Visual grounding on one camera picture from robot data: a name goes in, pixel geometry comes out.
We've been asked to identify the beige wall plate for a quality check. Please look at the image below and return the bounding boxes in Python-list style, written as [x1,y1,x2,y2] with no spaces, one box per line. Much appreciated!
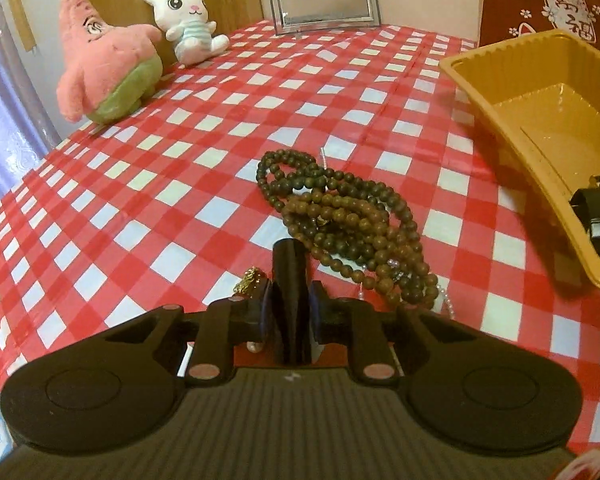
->
[7,0,36,53]

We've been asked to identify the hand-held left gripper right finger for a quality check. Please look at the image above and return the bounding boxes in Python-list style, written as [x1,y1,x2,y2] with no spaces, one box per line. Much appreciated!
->
[307,281,481,387]

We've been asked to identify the gold charm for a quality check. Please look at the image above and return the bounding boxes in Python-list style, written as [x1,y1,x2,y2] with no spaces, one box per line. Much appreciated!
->
[234,269,269,297]

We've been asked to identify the white bunny plush toy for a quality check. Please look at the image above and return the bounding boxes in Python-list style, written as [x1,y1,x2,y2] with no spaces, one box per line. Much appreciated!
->
[141,0,229,66]

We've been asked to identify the maroon printed cushion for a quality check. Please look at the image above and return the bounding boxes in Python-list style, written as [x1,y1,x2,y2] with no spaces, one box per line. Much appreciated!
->
[477,0,600,68]

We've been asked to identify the red white checkered tablecloth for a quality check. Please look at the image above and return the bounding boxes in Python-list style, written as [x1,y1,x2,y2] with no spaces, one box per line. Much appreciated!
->
[0,19,600,456]

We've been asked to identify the purple curtain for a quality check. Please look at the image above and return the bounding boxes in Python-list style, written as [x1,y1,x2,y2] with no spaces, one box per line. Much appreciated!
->
[0,0,56,221]

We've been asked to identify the dark green bead necklace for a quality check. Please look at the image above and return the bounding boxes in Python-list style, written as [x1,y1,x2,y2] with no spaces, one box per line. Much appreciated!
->
[256,150,421,261]

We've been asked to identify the brown bead necklace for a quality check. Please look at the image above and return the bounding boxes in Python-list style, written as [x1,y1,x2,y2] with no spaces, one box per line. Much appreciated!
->
[280,192,439,312]

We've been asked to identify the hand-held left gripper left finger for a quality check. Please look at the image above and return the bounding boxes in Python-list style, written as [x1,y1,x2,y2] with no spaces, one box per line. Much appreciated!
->
[102,280,274,387]

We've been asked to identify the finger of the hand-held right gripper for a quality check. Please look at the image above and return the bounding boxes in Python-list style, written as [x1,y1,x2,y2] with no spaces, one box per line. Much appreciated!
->
[569,172,600,262]

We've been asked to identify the yellow plastic tray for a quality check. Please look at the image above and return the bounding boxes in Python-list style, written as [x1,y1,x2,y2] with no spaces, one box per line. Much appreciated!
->
[439,30,600,291]

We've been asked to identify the pink starfish plush toy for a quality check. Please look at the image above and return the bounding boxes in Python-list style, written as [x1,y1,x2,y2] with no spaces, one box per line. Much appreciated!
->
[56,0,163,125]

